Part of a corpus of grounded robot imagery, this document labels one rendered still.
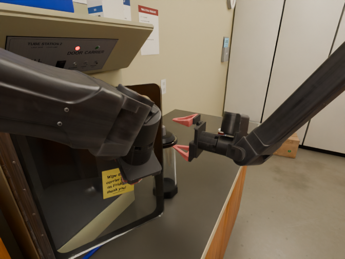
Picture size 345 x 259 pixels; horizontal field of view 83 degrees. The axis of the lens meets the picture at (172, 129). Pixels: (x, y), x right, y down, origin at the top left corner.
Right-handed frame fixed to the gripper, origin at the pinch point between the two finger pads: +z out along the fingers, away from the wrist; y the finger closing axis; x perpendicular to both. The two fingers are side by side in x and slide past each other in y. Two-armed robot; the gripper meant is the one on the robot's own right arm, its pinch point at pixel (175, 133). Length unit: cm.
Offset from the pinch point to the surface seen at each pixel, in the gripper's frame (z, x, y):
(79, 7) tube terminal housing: 12.2, 19.1, 33.9
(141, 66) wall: 56, -55, 12
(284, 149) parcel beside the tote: -46, -232, -112
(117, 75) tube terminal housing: 12.2, 10.6, 19.2
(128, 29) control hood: 1.2, 17.1, 29.8
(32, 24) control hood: 1.5, 34.8, 29.6
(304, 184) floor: -71, -177, -123
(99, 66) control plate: 8.0, 19.8, 22.8
